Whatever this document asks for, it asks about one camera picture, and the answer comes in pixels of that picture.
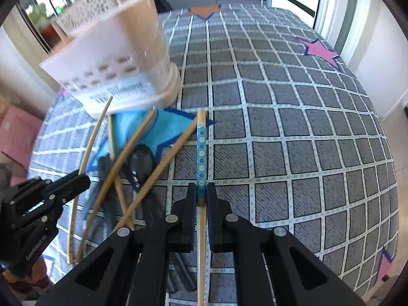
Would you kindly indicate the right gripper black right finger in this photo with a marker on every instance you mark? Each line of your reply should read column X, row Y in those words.
column 272, row 267

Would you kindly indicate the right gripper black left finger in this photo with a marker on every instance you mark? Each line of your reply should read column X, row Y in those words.
column 129, row 267

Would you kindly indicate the short bamboo chopstick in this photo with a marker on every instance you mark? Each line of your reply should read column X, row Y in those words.
column 122, row 157

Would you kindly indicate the plain bamboo chopstick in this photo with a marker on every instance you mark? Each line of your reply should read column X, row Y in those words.
column 113, row 177

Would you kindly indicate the blue patterned bamboo chopstick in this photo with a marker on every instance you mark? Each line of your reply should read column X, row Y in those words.
column 201, row 220

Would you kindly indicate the dark translucent plastic spoon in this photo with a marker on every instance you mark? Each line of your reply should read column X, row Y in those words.
column 139, row 166

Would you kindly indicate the long bamboo chopstick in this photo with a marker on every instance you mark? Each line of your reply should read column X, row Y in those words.
column 163, row 164

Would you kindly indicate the person's left hand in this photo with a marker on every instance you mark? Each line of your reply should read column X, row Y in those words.
column 35, row 282

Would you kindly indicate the pink plastic stool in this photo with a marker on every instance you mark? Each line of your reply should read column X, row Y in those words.
column 19, row 131

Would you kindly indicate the grey checked tablecloth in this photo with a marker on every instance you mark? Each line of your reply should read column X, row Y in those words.
column 295, row 141

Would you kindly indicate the pink plastic utensil holder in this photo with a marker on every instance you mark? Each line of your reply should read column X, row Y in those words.
column 120, row 62

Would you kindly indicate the white plastic storage trolley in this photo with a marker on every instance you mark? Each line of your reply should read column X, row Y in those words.
column 80, row 15

